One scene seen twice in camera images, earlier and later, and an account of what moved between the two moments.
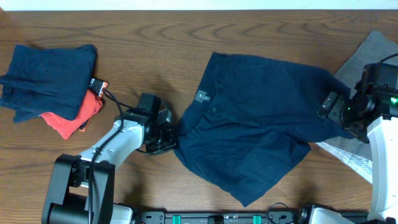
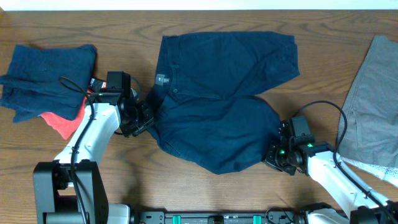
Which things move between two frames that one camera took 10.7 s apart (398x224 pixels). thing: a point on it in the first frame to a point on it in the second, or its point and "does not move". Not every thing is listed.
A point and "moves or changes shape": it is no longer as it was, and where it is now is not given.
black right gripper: x=335 y=113 to x=270 y=160
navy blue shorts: x=249 y=126 moves or changes shape
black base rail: x=311 y=216 does not move
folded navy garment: x=45 y=81 does not move
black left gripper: x=171 y=141 to x=148 y=120
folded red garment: x=91 y=105 does not move
